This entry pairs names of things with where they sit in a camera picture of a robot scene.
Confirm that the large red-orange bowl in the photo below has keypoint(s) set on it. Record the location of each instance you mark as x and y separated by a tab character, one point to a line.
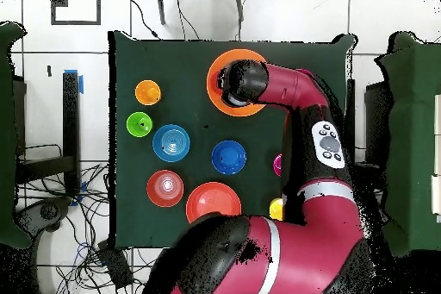
213	199

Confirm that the dark blue bowl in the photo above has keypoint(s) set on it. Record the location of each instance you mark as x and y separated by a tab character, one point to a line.
228	157

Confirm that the camera tripod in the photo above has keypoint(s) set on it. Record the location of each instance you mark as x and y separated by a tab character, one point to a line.
160	7

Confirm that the large orange bowl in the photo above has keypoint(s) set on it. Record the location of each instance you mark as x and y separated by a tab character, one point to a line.
212	87

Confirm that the pink-red cup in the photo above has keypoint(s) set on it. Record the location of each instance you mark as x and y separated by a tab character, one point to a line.
277	165

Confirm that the neighbouring green cloth table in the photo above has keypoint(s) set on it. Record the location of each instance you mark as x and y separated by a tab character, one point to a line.
413	135
7	135

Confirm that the orange cup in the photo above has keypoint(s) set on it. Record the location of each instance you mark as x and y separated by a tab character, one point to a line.
147	92

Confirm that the yellow cup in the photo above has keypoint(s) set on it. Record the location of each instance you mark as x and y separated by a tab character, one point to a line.
275	208

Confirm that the black power strip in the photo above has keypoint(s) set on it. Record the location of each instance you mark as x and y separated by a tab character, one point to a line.
115	264

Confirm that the white panel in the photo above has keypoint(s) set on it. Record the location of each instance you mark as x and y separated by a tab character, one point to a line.
437	194

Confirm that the light blue bowl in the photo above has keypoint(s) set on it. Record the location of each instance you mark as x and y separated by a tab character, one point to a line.
171	143

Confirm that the dark grey pedestal base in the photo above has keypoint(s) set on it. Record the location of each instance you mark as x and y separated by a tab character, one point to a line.
48	211

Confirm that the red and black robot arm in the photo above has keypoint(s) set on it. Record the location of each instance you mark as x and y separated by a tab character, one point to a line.
310	238

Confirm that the blue tape piece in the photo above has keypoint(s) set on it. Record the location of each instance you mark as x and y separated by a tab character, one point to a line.
81	85

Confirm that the green cup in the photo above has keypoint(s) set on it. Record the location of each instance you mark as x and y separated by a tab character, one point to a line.
139	124

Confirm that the dark green tablecloth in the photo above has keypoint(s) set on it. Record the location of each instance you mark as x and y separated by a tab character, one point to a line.
172	59

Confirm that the small red-orange bowl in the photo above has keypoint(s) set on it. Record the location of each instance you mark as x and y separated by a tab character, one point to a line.
165	188

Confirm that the black square frame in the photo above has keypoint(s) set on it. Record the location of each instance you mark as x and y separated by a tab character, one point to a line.
75	23

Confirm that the black metal frame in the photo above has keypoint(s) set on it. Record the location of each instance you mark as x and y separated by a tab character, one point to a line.
70	118
350	94

